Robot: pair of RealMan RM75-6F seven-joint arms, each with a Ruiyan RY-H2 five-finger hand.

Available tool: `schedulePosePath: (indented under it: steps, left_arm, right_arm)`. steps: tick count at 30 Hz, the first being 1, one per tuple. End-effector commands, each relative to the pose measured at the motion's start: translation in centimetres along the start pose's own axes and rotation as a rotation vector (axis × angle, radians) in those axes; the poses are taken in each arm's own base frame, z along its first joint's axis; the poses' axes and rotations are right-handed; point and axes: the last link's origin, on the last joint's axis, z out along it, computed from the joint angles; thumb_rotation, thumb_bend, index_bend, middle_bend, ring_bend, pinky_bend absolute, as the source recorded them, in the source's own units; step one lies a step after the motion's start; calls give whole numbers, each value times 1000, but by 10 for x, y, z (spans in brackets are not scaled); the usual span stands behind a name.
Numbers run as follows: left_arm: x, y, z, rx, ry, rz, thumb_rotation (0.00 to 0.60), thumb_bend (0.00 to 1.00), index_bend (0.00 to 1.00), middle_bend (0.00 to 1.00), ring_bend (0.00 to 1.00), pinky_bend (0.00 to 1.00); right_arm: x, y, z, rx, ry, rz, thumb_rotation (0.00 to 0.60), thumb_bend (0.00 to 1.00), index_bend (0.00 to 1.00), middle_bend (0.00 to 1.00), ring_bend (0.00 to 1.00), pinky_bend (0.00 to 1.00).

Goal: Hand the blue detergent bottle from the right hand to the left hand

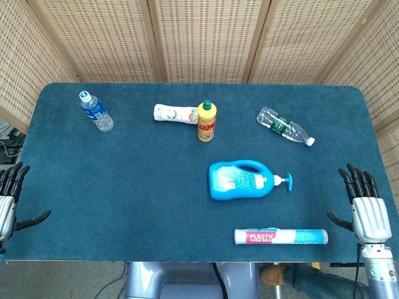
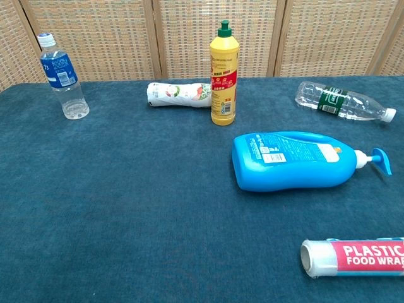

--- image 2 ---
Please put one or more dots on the white printed wipes tube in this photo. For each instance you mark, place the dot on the white printed wipes tube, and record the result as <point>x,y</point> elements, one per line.
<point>176,94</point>

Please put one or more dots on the woven bamboo folding screen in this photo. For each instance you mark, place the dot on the woven bamboo folding screen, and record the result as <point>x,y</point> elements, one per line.
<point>110,38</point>

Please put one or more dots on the yellow bottle with green cap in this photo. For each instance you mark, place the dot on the yellow bottle with green cap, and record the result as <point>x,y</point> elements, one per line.
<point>223,63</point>

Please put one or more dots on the clear water bottle blue label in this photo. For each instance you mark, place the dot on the clear water bottle blue label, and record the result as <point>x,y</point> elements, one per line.
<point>60,71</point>

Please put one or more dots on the plastic food wrap roll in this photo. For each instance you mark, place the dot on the plastic food wrap roll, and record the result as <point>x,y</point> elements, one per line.
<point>363,257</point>

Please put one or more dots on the large blue detergent pump bottle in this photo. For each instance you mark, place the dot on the large blue detergent pump bottle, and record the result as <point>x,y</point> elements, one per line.
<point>284,172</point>

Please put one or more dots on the clear water bottle green label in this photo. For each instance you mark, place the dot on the clear water bottle green label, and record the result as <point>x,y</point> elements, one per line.
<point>331,100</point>

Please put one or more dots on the dark blue table cloth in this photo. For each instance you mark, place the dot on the dark blue table cloth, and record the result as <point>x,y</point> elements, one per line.
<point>126,205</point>

